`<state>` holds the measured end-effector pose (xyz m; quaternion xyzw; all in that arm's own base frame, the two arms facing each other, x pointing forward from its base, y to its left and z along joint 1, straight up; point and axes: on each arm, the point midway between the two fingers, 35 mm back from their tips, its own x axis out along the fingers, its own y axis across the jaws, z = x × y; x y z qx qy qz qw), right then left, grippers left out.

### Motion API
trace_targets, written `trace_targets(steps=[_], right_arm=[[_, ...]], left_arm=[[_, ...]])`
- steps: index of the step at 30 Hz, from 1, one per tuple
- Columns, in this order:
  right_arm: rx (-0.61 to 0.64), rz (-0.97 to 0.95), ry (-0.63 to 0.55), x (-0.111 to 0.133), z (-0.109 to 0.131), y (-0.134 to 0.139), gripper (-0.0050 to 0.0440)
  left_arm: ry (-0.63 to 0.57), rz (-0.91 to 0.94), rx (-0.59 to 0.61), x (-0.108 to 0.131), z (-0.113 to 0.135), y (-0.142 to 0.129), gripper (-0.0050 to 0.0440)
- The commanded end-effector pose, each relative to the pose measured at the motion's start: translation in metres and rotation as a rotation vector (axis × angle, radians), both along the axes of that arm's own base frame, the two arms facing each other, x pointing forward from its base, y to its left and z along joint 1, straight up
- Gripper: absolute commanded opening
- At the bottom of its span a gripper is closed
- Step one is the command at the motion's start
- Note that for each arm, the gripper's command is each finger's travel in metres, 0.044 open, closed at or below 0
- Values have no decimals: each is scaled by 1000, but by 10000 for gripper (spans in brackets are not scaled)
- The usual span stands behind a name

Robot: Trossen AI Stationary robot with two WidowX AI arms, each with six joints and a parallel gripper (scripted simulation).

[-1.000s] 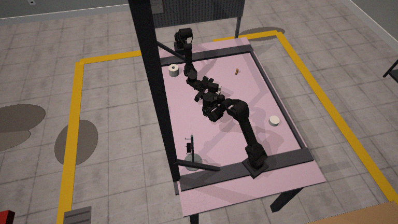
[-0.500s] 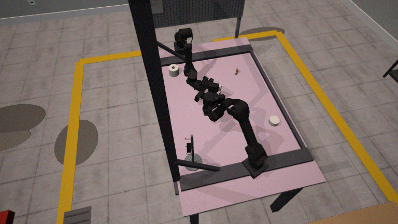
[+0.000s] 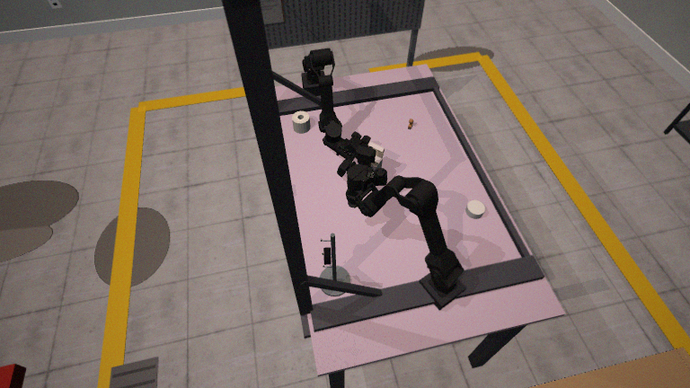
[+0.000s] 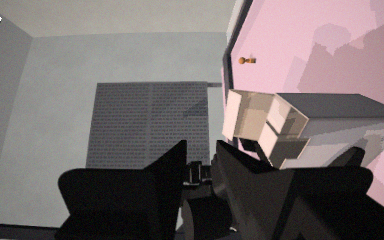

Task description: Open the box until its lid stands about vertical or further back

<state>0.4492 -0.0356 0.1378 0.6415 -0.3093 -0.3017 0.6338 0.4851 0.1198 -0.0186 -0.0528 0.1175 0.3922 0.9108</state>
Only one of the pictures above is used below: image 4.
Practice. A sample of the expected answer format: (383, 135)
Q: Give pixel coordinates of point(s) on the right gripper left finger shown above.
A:
(156, 193)

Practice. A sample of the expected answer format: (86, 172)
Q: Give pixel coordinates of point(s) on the white paper carton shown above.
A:
(334, 122)

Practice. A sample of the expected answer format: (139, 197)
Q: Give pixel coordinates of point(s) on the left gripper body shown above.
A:
(256, 148)

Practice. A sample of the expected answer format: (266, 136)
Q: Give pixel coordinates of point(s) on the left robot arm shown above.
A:
(205, 216)

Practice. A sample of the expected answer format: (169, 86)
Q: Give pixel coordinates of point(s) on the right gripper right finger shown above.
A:
(262, 196)

